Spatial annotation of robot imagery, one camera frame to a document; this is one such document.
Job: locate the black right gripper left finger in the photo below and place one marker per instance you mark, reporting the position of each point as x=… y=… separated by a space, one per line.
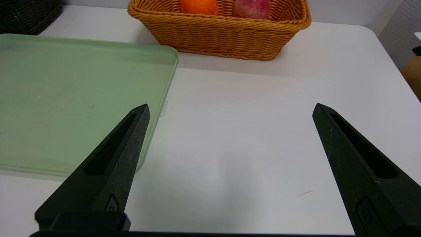
x=108 y=164

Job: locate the orange wicker basket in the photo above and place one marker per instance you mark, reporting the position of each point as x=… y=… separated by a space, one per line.
x=223 y=36

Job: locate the white perforated panel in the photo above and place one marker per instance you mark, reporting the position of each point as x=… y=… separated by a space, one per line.
x=403 y=29

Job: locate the orange fruit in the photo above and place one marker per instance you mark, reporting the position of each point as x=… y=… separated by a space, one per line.
x=199 y=6

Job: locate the dark brown wicker basket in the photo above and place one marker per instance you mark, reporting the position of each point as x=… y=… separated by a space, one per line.
x=26 y=14

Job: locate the light green plastic tray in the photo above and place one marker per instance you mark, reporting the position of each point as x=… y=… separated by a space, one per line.
x=65 y=98

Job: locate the small black block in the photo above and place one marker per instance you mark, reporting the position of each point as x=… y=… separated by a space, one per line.
x=417 y=51

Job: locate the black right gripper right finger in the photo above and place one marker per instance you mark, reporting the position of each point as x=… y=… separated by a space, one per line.
x=361 y=184

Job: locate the red pink peach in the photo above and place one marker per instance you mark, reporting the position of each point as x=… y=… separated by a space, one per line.
x=251 y=8

